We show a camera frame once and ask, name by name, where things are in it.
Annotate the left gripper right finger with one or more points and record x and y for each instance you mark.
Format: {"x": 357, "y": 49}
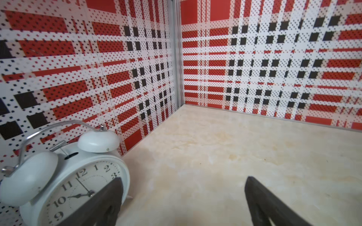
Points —
{"x": 265, "y": 208}

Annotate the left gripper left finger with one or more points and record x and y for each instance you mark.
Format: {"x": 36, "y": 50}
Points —
{"x": 101, "y": 209}

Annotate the white alarm clock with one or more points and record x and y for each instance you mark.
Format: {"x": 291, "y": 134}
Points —
{"x": 49, "y": 186}

